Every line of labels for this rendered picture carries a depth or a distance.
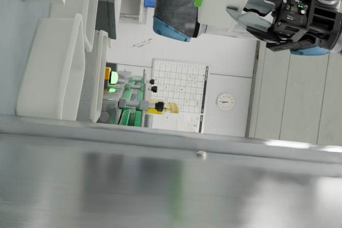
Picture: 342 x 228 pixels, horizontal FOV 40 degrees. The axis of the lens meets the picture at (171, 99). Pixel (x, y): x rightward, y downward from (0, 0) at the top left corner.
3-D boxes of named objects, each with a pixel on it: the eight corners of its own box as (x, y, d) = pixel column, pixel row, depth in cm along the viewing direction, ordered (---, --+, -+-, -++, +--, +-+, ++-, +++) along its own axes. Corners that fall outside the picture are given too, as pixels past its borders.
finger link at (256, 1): (235, -20, 89) (282, -6, 90) (229, -6, 95) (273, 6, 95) (231, -5, 89) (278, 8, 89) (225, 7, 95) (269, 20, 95)
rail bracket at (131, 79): (127, 82, 234) (154, 84, 235) (129, 67, 233) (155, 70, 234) (127, 81, 238) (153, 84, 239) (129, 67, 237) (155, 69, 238)
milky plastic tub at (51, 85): (0, 108, 69) (59, 114, 70) (32, 0, 82) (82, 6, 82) (18, 161, 83) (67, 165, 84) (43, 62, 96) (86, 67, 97)
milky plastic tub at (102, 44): (57, 121, 110) (94, 125, 110) (65, 25, 108) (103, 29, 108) (68, 112, 127) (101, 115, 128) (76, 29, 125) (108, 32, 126)
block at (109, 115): (90, 132, 129) (115, 135, 130) (93, 98, 128) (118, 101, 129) (91, 130, 133) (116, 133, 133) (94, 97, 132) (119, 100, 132)
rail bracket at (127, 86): (123, 89, 188) (157, 93, 189) (125, 71, 187) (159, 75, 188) (124, 88, 192) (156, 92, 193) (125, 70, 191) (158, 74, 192)
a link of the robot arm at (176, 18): (155, -14, 141) (329, 8, 146) (149, 35, 144) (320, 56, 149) (157, -16, 129) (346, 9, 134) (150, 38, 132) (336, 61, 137)
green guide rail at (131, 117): (116, 134, 134) (144, 137, 135) (116, 131, 134) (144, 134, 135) (131, 87, 308) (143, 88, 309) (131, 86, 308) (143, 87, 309)
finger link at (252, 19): (231, -3, 89) (278, 9, 89) (225, 10, 94) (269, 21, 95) (228, 12, 88) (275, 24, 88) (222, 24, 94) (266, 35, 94)
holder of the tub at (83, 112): (53, 143, 110) (86, 146, 111) (63, 26, 108) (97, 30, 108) (65, 131, 127) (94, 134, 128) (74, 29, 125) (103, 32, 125)
